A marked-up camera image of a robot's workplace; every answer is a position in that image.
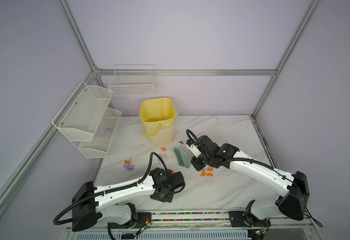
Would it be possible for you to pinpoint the green hand brush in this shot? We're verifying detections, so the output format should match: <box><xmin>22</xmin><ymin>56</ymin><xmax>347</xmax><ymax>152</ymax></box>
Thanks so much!
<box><xmin>173</xmin><ymin>148</ymin><xmax>191</xmax><ymax>169</ymax></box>

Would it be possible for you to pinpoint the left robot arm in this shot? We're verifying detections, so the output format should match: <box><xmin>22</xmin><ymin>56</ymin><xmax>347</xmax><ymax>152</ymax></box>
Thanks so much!
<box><xmin>53</xmin><ymin>152</ymin><xmax>186</xmax><ymax>232</ymax></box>

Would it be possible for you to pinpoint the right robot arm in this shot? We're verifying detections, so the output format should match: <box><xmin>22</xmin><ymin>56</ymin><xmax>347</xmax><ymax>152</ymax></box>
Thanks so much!
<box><xmin>186</xmin><ymin>130</ymin><xmax>323</xmax><ymax>228</ymax></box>

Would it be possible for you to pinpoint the orange scrap cluster right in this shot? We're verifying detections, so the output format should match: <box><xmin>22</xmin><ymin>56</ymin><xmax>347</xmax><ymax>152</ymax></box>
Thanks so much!
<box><xmin>201</xmin><ymin>167</ymin><xmax>215</xmax><ymax>177</ymax></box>

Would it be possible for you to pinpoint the purple scrap far left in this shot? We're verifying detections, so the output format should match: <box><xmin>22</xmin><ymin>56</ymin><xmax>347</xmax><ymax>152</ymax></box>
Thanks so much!
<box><xmin>123</xmin><ymin>164</ymin><xmax>134</xmax><ymax>171</ymax></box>

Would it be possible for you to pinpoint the cream trash bin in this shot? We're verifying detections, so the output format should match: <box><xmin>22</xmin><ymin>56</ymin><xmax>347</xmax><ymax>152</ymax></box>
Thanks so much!
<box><xmin>147</xmin><ymin>125</ymin><xmax>175</xmax><ymax>145</ymax></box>

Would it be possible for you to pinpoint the yellow bin liner bag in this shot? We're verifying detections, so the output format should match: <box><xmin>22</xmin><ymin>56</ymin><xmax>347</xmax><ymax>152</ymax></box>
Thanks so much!
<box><xmin>139</xmin><ymin>98</ymin><xmax>178</xmax><ymax>138</ymax></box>

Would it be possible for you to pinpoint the lower white mesh shelf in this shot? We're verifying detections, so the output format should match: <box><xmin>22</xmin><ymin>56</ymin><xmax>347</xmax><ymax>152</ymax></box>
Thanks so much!
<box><xmin>78</xmin><ymin>108</ymin><xmax>122</xmax><ymax>159</ymax></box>

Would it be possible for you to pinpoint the white mesh shelf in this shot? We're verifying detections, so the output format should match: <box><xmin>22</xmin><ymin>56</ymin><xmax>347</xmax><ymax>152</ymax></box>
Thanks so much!
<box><xmin>78</xmin><ymin>108</ymin><xmax>122</xmax><ymax>159</ymax></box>
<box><xmin>52</xmin><ymin>82</ymin><xmax>113</xmax><ymax>142</ymax></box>

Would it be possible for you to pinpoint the upper white mesh shelf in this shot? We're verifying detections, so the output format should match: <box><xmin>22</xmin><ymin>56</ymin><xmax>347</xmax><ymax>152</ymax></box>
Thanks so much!
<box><xmin>52</xmin><ymin>82</ymin><xmax>113</xmax><ymax>142</ymax></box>

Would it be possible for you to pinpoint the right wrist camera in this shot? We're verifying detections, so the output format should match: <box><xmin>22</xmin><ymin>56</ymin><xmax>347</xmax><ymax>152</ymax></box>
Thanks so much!
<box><xmin>186</xmin><ymin>143</ymin><xmax>202</xmax><ymax>158</ymax></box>

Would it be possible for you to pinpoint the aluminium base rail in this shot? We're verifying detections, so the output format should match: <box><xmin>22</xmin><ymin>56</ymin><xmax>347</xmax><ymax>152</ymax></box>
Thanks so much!
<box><xmin>63</xmin><ymin>210</ymin><xmax>321</xmax><ymax>240</ymax></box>

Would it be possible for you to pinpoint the white wire wall basket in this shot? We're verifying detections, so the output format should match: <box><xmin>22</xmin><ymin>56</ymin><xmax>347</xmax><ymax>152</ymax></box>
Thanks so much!
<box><xmin>108</xmin><ymin>65</ymin><xmax>157</xmax><ymax>97</ymax></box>

